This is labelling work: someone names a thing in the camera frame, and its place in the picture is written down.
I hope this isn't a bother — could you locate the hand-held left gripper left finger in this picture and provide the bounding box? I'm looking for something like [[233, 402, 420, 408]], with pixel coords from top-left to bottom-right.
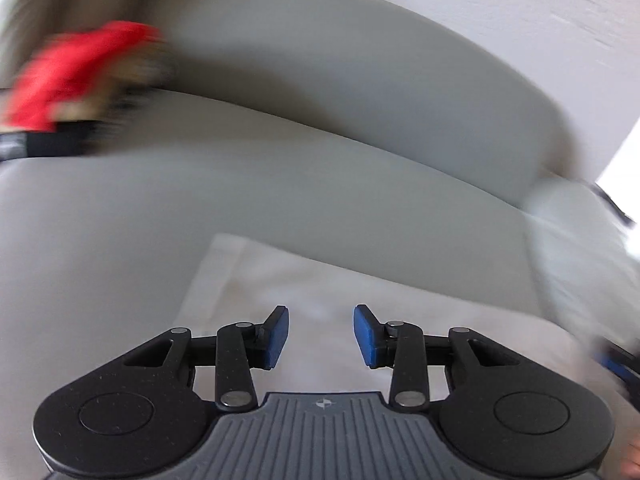
[[122, 305, 291, 409]]

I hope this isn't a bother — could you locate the grey sofa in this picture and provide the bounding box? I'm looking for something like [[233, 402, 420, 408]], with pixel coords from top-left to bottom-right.
[[0, 0, 640, 480]]

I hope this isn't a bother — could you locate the beige back cushion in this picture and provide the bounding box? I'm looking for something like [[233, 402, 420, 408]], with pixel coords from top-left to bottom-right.
[[0, 0, 171, 91]]

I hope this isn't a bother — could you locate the white cloth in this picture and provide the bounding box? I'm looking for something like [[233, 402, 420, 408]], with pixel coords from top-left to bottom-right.
[[175, 180, 640, 461]]

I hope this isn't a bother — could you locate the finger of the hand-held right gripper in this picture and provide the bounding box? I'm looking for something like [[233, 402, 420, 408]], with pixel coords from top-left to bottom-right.
[[592, 337, 640, 396]]

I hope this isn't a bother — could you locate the dark navy garment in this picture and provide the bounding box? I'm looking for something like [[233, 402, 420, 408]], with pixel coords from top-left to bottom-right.
[[25, 117, 118, 159]]

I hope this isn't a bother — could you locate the beige garment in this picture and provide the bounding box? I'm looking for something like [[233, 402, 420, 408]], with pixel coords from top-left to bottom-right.
[[55, 47, 177, 121]]

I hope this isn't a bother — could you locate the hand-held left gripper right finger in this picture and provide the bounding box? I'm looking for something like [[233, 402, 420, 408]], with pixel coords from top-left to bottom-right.
[[353, 304, 521, 409]]

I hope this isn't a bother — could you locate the red garment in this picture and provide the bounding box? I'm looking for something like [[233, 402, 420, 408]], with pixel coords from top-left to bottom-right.
[[2, 21, 166, 133]]

